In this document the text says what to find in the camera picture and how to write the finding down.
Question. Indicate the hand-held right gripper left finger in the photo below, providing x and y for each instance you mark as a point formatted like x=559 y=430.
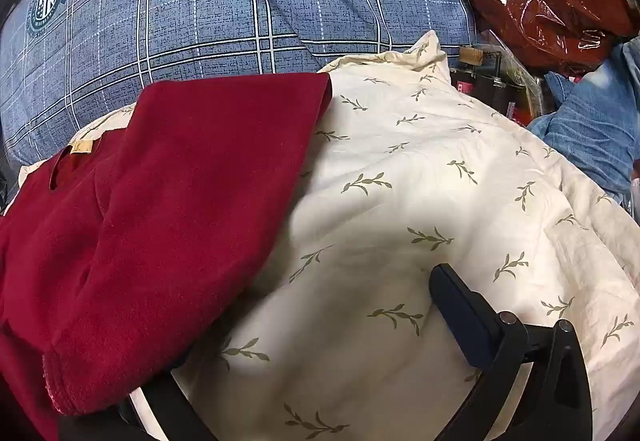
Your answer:
x=167 y=413

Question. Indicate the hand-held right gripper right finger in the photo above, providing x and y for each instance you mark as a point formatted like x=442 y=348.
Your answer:
x=462 y=316

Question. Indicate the dark red sweater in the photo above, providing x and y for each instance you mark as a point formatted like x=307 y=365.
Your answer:
x=150 y=221

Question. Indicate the cream leaf-print bed sheet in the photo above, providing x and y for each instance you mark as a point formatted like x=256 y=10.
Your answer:
x=400 y=231

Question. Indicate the blue denim jeans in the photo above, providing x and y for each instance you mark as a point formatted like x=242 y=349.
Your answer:
x=595 y=121

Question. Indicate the dark packaged goods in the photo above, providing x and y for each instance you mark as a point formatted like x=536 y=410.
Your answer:
x=492 y=81

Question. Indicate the blue plaid quilt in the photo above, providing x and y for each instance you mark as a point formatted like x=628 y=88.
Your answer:
x=225 y=11

